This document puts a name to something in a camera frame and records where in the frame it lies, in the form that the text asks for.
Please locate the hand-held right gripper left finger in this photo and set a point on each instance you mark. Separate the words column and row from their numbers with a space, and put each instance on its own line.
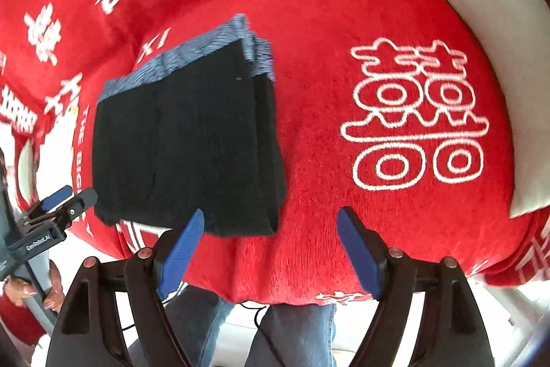
column 182, row 251

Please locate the person's left hand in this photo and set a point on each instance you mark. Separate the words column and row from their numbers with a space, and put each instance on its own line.
column 53, row 285

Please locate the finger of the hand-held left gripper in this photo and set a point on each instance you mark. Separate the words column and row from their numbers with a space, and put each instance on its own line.
column 58, row 196
column 81, row 201

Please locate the person's legs in jeans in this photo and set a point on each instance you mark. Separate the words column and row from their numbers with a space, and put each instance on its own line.
column 300, row 332

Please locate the person's left forearm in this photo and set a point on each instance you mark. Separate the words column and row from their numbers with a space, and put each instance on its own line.
column 17, row 324

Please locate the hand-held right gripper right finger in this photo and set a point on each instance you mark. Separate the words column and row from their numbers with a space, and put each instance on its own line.
column 359, row 253

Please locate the white pillow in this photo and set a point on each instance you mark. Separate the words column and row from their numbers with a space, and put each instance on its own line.
column 494, row 14

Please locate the black pants with grey waistband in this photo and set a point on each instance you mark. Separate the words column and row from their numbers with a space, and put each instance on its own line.
column 184, row 126

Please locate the red printed blanket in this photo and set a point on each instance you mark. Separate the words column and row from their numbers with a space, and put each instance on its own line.
column 343, row 27

